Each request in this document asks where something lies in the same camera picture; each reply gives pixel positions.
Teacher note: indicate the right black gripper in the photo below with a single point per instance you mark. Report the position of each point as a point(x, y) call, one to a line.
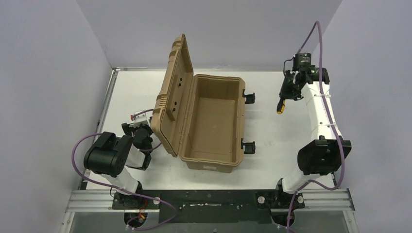
point(286, 92)

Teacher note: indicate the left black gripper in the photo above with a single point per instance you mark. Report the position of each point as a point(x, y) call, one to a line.
point(129, 128)

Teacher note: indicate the black yellow handled screwdriver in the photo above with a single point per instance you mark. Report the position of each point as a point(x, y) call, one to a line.
point(280, 106)

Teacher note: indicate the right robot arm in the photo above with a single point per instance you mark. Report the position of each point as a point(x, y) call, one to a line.
point(326, 149)

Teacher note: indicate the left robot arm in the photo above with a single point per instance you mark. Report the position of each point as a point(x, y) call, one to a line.
point(110, 156)

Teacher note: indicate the tan plastic tool box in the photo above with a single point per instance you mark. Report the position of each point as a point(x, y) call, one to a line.
point(199, 118)

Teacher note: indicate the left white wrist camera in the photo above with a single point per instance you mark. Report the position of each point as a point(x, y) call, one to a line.
point(140, 119)

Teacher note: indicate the aluminium front rail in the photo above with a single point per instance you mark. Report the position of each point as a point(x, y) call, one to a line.
point(105, 201)

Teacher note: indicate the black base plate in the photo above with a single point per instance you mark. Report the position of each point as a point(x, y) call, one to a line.
point(225, 214)

